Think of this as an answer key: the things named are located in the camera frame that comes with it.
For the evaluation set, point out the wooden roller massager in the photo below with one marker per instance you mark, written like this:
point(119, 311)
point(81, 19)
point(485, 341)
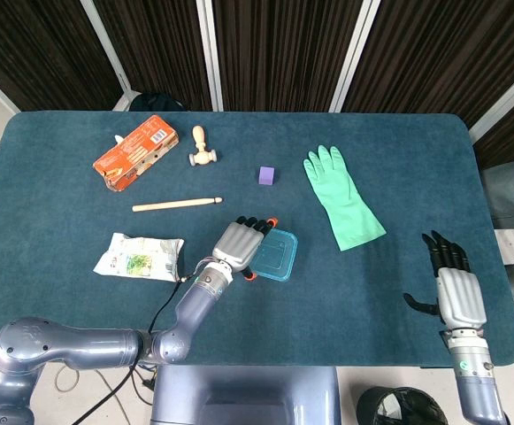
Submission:
point(200, 152)

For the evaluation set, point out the black trash bin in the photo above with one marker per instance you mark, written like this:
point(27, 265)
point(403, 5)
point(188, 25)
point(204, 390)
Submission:
point(398, 407)

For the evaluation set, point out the white crumpled snack bag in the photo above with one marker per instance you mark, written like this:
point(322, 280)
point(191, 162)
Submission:
point(137, 261)

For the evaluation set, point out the purple cube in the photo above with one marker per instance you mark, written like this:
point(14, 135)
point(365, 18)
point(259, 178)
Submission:
point(267, 175)

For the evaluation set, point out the wooden stick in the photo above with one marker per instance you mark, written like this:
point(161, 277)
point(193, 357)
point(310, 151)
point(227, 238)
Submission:
point(177, 204)

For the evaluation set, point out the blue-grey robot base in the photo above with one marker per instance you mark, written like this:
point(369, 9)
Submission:
point(239, 398)

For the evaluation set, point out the teal table cloth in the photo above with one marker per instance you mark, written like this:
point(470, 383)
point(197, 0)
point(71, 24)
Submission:
point(327, 319)

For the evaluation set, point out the green rubber glove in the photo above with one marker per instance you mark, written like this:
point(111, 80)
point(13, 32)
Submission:
point(345, 203)

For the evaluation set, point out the black bag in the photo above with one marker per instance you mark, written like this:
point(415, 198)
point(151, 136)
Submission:
point(157, 102)

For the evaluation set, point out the white crumpled tissue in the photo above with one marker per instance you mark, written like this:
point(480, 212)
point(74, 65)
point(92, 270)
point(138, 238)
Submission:
point(118, 139)

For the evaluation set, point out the orange cardboard snack box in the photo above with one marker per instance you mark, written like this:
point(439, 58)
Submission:
point(135, 150)

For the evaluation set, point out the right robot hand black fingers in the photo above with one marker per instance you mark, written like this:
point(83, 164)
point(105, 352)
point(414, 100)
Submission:
point(460, 301)

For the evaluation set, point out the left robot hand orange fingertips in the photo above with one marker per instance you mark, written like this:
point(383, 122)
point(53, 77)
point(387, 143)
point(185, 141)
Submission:
point(239, 245)

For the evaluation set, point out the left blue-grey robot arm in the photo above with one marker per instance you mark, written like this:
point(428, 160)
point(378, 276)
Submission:
point(84, 345)

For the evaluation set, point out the teal container lid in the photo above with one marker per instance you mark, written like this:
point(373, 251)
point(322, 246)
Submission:
point(276, 257)

